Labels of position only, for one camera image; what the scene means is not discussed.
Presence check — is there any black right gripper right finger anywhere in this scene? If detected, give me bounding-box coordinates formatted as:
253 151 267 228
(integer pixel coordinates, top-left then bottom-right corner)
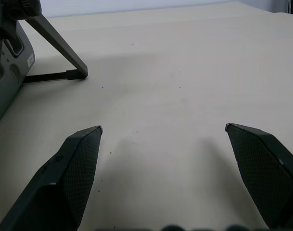
225 123 293 231

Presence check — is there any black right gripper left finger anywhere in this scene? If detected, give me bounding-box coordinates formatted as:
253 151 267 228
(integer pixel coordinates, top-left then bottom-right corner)
0 125 104 231

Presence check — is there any grey whiteboard tabletop stand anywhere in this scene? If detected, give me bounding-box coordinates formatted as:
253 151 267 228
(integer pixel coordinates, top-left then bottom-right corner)
0 0 89 130

